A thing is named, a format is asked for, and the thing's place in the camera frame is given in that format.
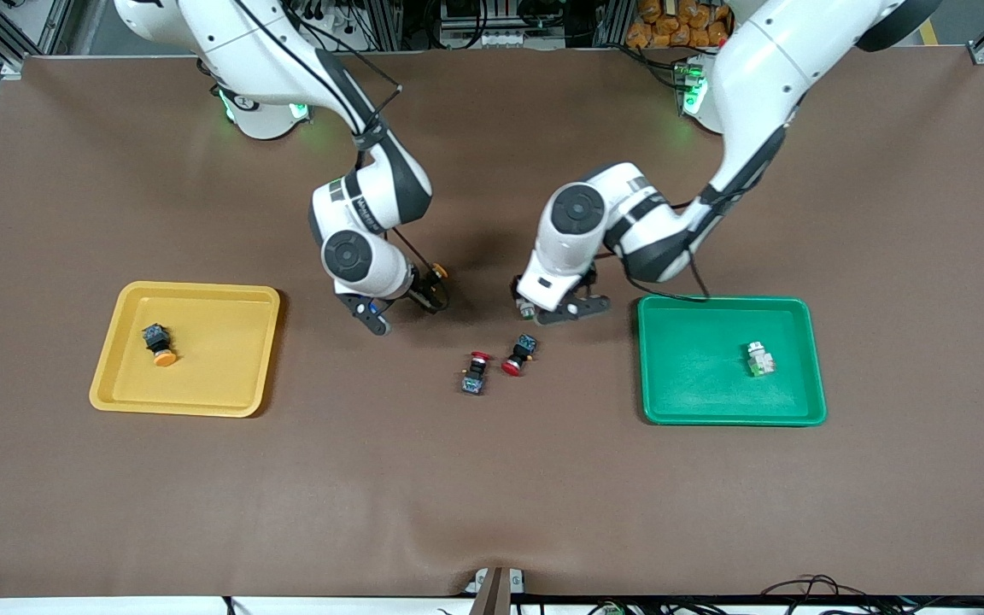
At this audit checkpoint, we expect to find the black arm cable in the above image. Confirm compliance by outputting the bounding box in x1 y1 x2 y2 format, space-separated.
603 192 745 305
231 0 450 313

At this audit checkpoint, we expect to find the yellow plastic tray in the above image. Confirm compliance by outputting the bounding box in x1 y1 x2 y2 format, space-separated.
89 281 281 419

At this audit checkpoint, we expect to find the tangle of black cables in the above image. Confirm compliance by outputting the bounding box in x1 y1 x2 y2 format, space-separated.
757 574 894 615

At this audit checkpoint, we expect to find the red mushroom push button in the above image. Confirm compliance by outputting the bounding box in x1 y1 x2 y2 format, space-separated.
501 333 541 378
460 350 494 396

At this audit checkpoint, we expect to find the aluminium frame post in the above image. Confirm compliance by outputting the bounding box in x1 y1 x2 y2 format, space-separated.
364 0 405 52
593 0 634 48

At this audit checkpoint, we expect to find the metal table edge bracket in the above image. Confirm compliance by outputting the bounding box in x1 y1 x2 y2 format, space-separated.
465 565 527 615

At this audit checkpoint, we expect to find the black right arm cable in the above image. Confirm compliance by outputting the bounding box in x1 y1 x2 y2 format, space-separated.
231 0 450 313

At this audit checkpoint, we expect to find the brown table mat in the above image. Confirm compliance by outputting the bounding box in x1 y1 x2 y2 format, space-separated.
0 47 984 599

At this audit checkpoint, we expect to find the pile of orange bread rolls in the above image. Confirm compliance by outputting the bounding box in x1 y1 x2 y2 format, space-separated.
626 0 732 50

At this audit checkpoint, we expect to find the white power strip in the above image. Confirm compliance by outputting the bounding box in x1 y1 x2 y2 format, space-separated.
448 30 537 50

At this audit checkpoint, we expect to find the green plastic tray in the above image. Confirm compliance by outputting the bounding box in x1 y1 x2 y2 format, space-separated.
636 295 828 427

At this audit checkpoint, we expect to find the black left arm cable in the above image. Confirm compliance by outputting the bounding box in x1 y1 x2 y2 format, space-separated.
603 192 745 305

